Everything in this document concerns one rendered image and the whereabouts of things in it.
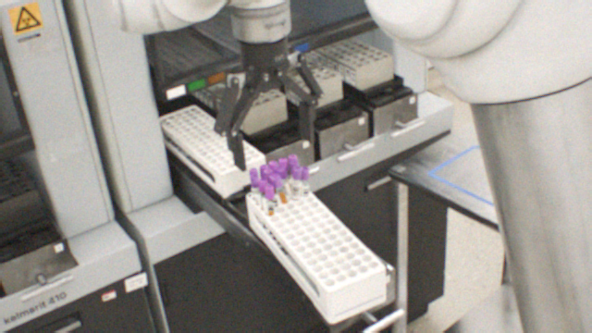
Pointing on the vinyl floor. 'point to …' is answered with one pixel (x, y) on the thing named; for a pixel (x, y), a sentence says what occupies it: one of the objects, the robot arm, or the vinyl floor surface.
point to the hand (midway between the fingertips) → (274, 148)
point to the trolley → (464, 154)
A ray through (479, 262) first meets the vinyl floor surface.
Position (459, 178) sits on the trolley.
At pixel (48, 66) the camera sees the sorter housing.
